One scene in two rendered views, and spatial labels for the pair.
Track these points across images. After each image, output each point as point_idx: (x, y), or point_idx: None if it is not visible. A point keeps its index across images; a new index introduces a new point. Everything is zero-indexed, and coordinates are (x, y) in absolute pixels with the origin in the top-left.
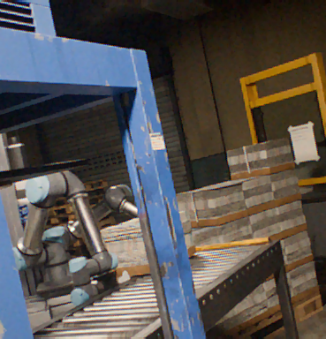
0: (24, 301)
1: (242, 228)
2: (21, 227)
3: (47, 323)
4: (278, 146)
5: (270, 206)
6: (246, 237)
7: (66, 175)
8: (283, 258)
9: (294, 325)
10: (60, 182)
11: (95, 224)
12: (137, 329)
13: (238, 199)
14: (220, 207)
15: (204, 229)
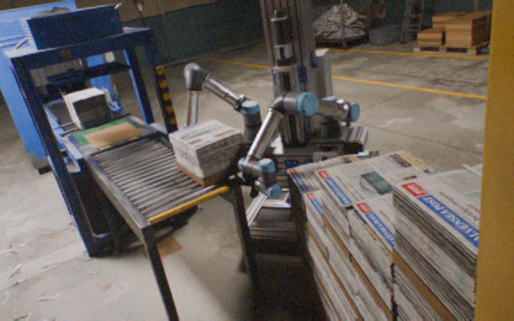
0: (29, 112)
1: (345, 266)
2: (272, 86)
3: (161, 139)
4: (429, 234)
5: (383, 308)
6: (348, 283)
7: (185, 72)
8: (145, 243)
9: (160, 294)
10: (184, 75)
11: (186, 112)
12: (95, 155)
13: (344, 225)
14: (325, 205)
15: (320, 209)
